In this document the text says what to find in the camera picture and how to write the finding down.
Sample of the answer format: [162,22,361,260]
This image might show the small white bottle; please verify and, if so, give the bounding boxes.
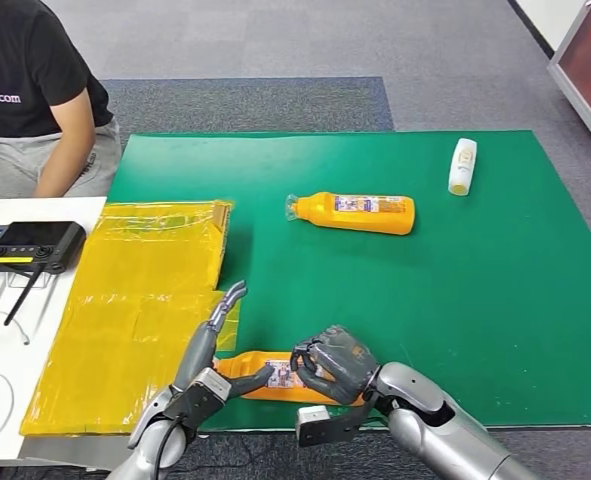
[447,137,478,197]

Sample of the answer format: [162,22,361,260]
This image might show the black remote controller with antennas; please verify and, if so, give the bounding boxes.
[0,221,87,328]

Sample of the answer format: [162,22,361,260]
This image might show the grey flat board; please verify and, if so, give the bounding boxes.
[19,433,141,470]

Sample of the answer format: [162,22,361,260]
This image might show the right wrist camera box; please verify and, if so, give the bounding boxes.
[294,397,376,449]

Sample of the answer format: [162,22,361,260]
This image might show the person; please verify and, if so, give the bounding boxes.
[0,0,122,200]

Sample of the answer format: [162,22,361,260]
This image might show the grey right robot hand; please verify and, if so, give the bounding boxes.
[290,325,380,407]

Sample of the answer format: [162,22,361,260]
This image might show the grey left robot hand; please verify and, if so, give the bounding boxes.
[172,280,275,402]

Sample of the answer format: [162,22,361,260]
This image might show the green table mat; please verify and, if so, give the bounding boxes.
[107,130,591,433]

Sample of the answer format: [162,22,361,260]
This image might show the dark grey floor rug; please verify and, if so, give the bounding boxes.
[100,76,395,144]

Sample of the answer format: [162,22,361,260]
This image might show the yellow plastic covered board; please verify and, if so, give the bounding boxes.
[20,200,241,437]

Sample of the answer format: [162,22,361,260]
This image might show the red and grey cabinet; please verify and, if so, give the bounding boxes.
[547,0,591,142]

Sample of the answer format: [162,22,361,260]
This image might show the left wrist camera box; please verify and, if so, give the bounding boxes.
[162,367,233,432]

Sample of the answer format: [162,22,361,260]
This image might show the orange bottle with label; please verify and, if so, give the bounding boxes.
[284,192,417,237]
[213,351,364,407]

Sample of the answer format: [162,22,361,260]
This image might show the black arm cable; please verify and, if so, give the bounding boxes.
[152,423,181,480]

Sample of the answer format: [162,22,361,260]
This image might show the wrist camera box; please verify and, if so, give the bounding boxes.
[162,367,233,432]
[294,397,376,449]

